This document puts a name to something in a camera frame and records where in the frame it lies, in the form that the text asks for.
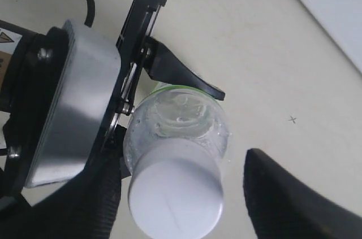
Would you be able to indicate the clear plastic water bottle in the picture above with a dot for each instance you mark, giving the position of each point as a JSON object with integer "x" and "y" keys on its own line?
{"x": 182, "y": 118}

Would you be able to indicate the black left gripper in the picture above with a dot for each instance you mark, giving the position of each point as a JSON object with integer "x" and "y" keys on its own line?
{"x": 161, "y": 65}

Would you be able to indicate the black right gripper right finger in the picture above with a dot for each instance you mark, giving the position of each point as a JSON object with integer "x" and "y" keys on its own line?
{"x": 281, "y": 206}

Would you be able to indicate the white bottle cap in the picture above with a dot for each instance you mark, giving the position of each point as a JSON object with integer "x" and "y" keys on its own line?
{"x": 176, "y": 190}

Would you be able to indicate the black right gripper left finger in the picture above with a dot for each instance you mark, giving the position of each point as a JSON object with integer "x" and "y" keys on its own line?
{"x": 84, "y": 207}

